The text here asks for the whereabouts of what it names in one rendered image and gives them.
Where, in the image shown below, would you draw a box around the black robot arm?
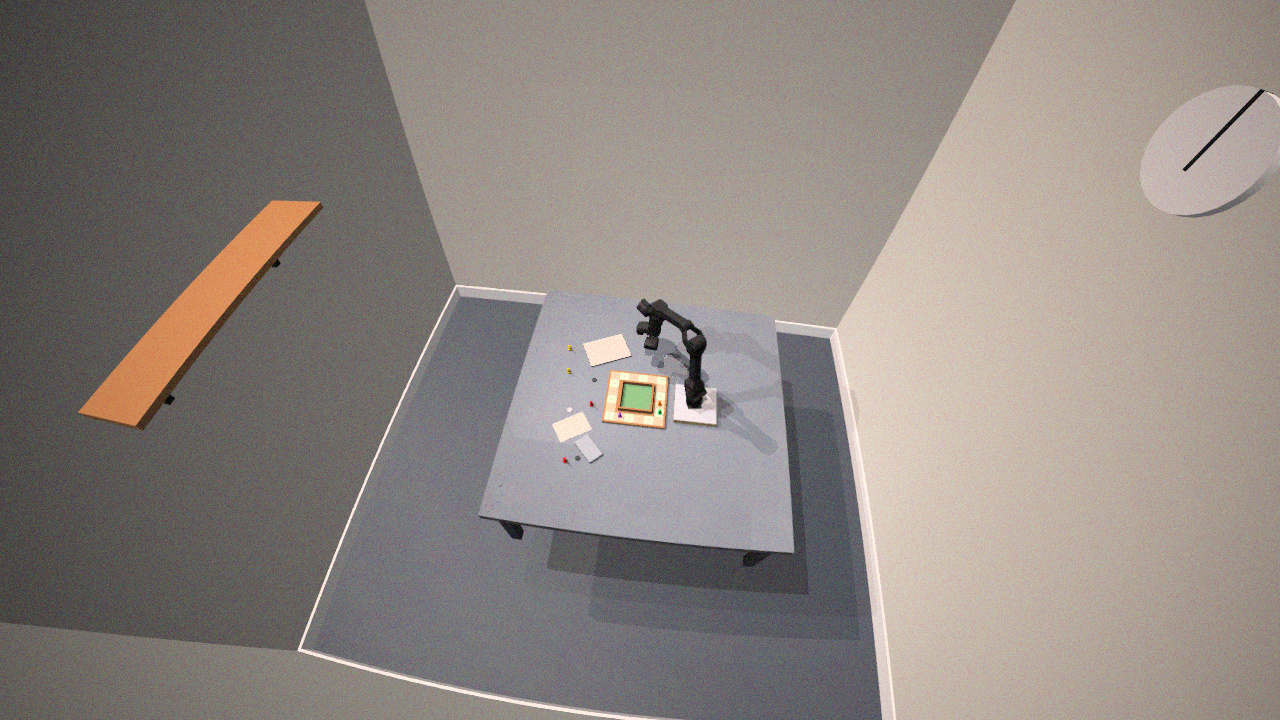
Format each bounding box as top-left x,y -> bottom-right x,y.
636,299 -> 708,409

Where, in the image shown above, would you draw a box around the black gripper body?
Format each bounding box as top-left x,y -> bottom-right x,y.
644,322 -> 663,350

